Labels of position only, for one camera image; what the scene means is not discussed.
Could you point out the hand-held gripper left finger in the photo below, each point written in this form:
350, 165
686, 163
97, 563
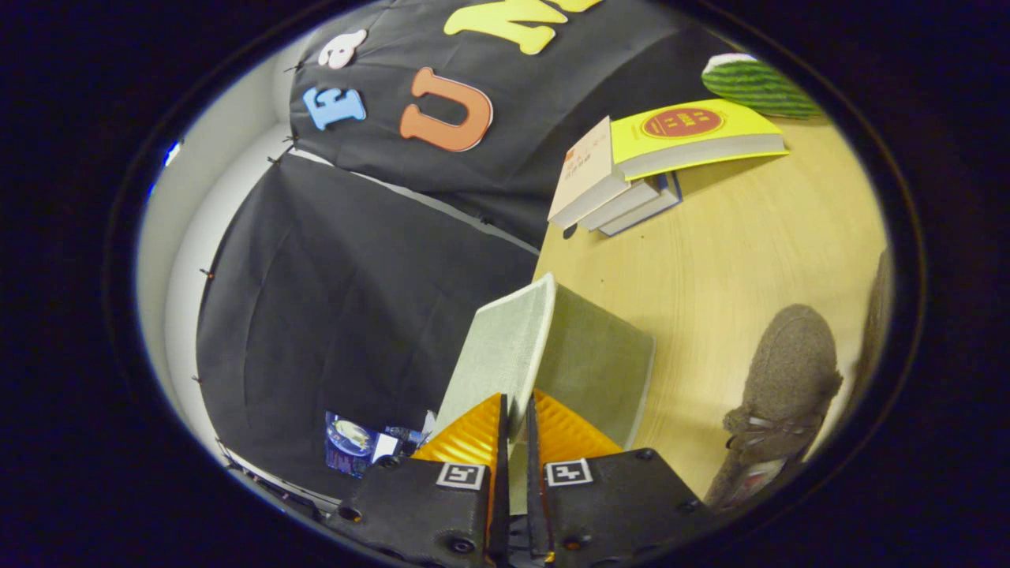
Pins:
426, 505

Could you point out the black backdrop cloth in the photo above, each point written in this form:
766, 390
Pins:
355, 300

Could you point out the beige cover book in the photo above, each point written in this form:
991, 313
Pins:
588, 170

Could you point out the yellow book with red label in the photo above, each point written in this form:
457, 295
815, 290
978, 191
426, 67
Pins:
694, 130

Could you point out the white stacked book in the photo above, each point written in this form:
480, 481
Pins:
627, 201

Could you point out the blue-grey stacked book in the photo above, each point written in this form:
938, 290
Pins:
659, 207

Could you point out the blue printed packet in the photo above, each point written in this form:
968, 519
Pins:
351, 442

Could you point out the brown fuzzy shoe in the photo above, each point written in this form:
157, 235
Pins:
877, 315
785, 379

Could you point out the pale green fabric storage box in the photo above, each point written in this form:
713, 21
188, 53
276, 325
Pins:
584, 363

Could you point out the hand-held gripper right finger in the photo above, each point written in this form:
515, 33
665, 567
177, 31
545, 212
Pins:
615, 505

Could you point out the watermelon slice plush pillow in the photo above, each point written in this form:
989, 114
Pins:
757, 87

